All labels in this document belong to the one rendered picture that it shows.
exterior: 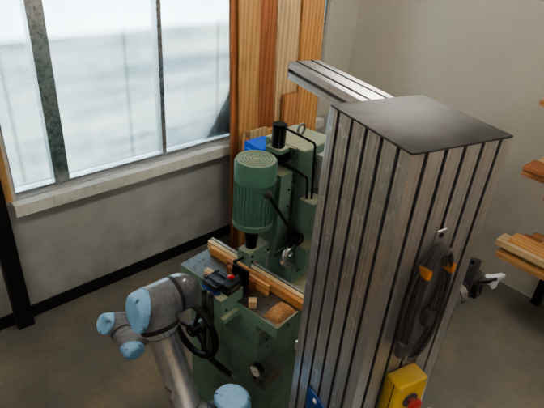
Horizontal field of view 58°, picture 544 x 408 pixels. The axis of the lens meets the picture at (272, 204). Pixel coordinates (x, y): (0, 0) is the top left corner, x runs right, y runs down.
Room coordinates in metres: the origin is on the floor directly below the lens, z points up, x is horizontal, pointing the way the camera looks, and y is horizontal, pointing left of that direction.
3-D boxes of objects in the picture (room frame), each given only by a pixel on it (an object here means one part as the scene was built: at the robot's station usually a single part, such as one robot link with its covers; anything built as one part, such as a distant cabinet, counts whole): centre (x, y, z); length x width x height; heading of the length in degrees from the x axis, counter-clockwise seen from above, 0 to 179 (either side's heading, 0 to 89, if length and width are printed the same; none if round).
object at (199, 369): (1.87, 0.01, 0.36); 0.58 x 0.45 x 0.71; 142
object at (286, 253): (1.80, -0.10, 1.02); 0.12 x 0.03 x 0.12; 142
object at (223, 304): (1.61, 0.19, 0.91); 0.15 x 0.14 x 0.09; 52
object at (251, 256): (1.79, 0.06, 1.03); 0.14 x 0.07 x 0.09; 142
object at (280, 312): (1.54, -0.07, 0.91); 0.12 x 0.09 x 0.03; 142
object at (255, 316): (1.68, 0.14, 0.87); 0.61 x 0.30 x 0.06; 52
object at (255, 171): (1.77, 0.08, 1.35); 0.18 x 0.18 x 0.31
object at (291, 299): (1.73, 0.03, 0.92); 0.62 x 0.02 x 0.04; 52
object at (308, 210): (1.85, -0.17, 1.23); 0.09 x 0.08 x 0.15; 142
